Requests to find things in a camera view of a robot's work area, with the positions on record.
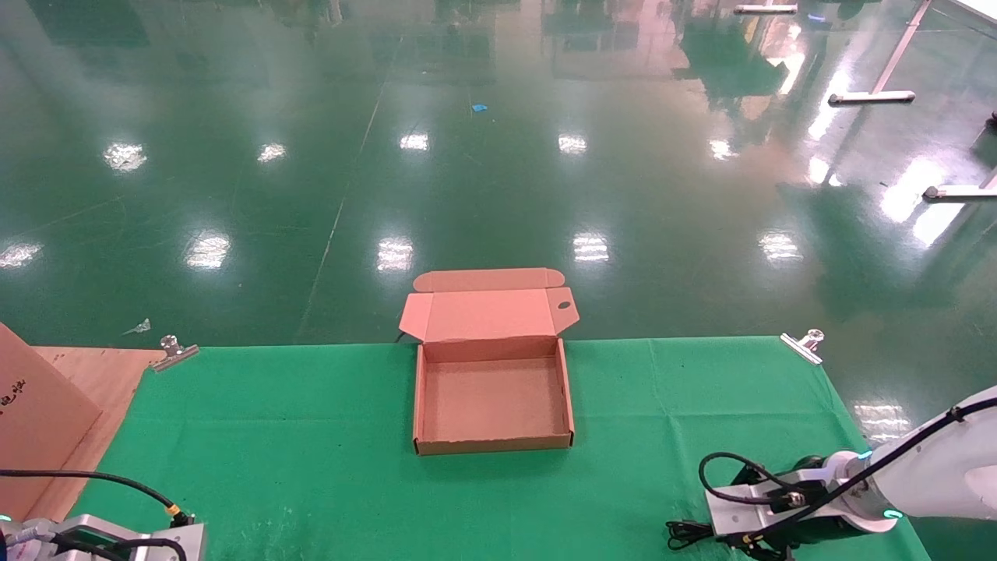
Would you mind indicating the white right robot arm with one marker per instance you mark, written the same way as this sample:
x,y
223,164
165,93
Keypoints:
x,y
950,475

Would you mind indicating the green tablecloth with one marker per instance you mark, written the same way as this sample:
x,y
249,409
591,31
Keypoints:
x,y
311,467

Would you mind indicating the white height-adjustable table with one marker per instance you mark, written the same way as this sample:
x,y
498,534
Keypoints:
x,y
872,97

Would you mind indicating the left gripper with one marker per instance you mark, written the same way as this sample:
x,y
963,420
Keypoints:
x,y
117,545

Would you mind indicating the white table foot bar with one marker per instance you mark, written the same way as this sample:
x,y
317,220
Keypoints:
x,y
767,8

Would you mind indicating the silver binder clip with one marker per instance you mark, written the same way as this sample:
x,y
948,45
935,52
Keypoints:
x,y
802,348
175,354

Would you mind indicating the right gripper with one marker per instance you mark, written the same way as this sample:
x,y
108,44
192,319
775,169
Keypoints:
x,y
740,510

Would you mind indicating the large printed cardboard box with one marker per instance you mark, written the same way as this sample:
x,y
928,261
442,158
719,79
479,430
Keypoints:
x,y
39,421

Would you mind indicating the open flat cardboard box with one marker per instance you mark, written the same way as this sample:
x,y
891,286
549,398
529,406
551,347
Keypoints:
x,y
491,405

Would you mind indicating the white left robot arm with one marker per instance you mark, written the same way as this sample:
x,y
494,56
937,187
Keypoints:
x,y
9,545

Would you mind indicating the clear plastic scrap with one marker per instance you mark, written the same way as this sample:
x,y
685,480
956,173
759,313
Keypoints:
x,y
140,327

